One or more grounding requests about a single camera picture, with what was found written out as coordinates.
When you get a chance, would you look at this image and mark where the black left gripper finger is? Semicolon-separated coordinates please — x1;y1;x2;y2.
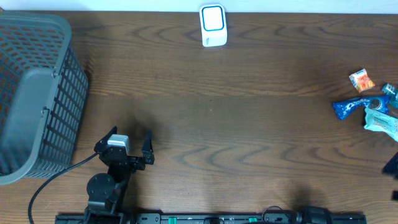
141;130;154;156
95;126;118;151

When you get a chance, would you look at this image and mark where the white wet wipes pack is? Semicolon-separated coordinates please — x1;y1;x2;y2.
364;108;397;141

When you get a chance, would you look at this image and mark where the blue Oreo cookie pack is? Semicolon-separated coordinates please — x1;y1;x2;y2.
332;95;390;120

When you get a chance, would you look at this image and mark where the teal mouthwash bottle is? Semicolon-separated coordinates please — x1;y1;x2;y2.
382;83;398;109

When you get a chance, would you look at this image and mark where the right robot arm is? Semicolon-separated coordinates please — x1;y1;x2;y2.
382;153;398;180

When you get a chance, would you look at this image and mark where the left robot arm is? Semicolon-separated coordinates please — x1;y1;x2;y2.
83;127;155;224

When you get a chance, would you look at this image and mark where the white barcode scanner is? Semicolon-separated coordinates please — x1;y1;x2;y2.
199;4;228;47

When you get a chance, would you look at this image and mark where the grey plastic mesh basket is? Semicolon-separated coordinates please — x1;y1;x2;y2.
1;11;89;185

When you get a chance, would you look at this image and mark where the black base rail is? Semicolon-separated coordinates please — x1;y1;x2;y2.
55;206;367;224

